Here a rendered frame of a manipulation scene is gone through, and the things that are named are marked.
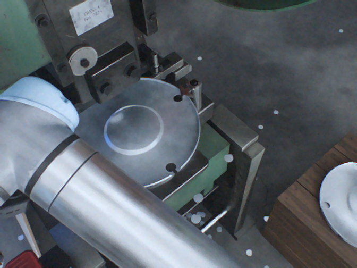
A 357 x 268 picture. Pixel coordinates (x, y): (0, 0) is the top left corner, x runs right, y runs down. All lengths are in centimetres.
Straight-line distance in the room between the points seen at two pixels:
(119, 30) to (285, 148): 119
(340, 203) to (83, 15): 94
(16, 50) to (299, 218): 93
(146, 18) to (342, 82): 151
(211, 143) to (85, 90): 37
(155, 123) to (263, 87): 118
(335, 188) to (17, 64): 100
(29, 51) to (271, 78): 155
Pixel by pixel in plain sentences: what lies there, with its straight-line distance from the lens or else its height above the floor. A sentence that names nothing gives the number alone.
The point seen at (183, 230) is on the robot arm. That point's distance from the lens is 36.
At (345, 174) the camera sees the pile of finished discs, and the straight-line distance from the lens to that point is 131.
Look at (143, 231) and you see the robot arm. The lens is 35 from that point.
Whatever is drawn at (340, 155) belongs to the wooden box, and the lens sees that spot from 135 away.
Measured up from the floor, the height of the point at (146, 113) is 79.
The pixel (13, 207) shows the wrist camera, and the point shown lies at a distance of 56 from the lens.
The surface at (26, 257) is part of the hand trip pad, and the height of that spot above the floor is 76.
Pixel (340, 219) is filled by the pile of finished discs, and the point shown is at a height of 36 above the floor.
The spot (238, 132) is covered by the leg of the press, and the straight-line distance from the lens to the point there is 97.
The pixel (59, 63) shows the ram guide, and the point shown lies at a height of 104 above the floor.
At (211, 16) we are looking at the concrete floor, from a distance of 229.
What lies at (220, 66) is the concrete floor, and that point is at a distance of 200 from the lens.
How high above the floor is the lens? 145
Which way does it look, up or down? 56 degrees down
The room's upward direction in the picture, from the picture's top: 5 degrees counter-clockwise
